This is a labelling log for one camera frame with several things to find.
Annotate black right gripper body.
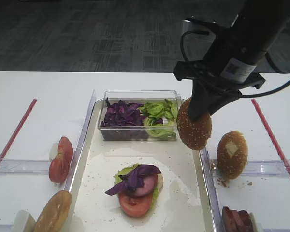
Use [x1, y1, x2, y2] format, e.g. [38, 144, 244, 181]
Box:
[173, 28, 266, 92]

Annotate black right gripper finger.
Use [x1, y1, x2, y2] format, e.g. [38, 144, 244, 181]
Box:
[208, 90, 242, 114]
[188, 80, 213, 120]

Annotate sesame bun top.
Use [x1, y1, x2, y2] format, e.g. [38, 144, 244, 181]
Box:
[176, 98, 212, 150]

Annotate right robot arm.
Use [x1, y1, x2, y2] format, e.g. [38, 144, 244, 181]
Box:
[173, 0, 290, 121]

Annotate green lettuce in box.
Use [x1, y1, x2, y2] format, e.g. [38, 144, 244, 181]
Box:
[138, 99, 178, 141]

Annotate green lettuce on tray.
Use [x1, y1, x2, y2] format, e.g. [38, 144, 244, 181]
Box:
[114, 163, 160, 208]

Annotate meat slices on right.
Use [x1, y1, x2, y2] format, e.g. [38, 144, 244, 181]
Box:
[222, 206, 256, 232]

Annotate tomato slice on tray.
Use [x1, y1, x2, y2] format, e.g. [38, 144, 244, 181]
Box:
[118, 192, 153, 218]

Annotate tomato slices on left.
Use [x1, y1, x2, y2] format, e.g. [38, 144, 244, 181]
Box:
[49, 136, 73, 184]

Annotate sesame bun with bare patch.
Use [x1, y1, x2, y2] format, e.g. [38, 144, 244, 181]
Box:
[217, 131, 248, 179]

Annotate clear plastic salad box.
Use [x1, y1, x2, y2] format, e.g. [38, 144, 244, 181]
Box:
[97, 90, 183, 141]

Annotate purple cabbage leaves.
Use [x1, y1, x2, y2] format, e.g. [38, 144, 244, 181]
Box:
[100, 99, 149, 141]

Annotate white bun bottom on tray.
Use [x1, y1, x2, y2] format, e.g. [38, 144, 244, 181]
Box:
[157, 174, 164, 191]

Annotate ham slice on tray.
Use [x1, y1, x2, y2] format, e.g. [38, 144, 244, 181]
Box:
[133, 174, 158, 197]

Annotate right rear clear track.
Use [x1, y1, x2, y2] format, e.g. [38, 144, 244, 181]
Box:
[209, 158, 290, 178]

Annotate clear track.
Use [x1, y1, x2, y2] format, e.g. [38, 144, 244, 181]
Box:
[209, 158, 290, 178]
[0, 158, 50, 174]

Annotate metal tray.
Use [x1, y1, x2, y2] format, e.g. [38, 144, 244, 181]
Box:
[69, 100, 213, 232]

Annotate purple leaf on tray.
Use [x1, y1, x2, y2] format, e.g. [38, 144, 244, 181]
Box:
[105, 164, 161, 197]

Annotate right front white pusher block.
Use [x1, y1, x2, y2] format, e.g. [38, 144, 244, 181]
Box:
[249, 212, 264, 232]

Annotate white pusher block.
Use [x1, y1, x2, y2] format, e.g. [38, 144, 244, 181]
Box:
[12, 210, 36, 232]
[49, 143, 58, 161]
[249, 212, 264, 232]

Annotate left rear white pusher block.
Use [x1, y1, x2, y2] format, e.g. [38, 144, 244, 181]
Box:
[49, 143, 58, 161]

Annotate plain bun on left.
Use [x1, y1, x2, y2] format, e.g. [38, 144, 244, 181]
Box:
[33, 190, 72, 232]

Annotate left rear clear track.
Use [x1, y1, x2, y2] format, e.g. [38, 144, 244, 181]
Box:
[0, 158, 50, 174]

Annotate left front white pusher block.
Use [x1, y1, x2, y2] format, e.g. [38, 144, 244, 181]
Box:
[12, 210, 36, 232]

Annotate right red rail strip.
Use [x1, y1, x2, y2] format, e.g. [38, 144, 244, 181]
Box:
[251, 99, 290, 177]

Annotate red rail strip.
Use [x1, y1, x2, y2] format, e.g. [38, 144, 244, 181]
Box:
[0, 99, 37, 164]
[251, 99, 290, 177]

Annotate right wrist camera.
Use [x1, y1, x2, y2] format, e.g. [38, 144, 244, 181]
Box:
[182, 18, 223, 34]

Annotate right clear long rail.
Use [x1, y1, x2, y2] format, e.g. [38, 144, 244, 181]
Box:
[199, 148, 225, 232]

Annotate clear long rail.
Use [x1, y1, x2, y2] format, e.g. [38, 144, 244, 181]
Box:
[199, 148, 225, 232]
[64, 90, 96, 192]

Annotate left clear long rail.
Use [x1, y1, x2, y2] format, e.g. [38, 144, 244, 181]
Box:
[64, 90, 96, 192]

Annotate left red rail strip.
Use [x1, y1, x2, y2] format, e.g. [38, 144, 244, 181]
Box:
[0, 99, 37, 164]

